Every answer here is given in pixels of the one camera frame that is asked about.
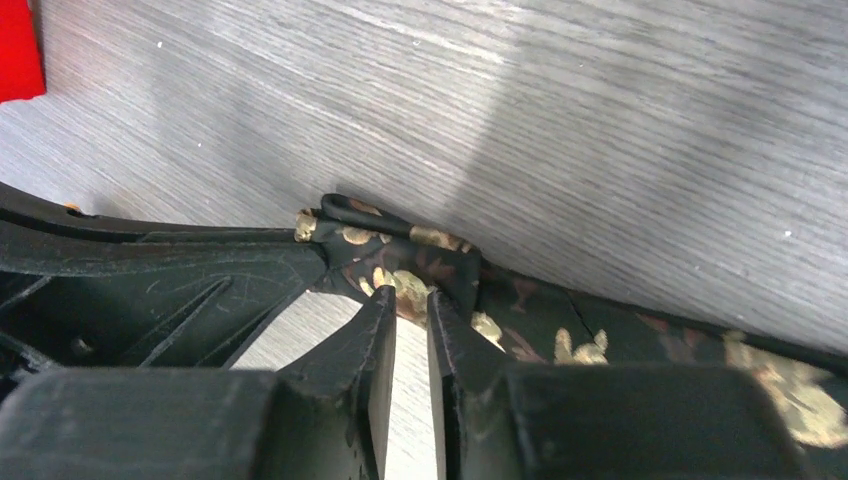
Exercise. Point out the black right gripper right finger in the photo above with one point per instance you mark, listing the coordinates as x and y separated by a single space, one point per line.
499 418

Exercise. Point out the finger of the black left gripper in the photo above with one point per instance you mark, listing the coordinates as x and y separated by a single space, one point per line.
82 290

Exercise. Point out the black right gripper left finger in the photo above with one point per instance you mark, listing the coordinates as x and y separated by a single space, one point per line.
323 416

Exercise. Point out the black gold floral tie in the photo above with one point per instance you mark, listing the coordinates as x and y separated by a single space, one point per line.
536 321

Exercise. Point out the red white toy block truck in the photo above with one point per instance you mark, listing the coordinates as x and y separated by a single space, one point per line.
22 76

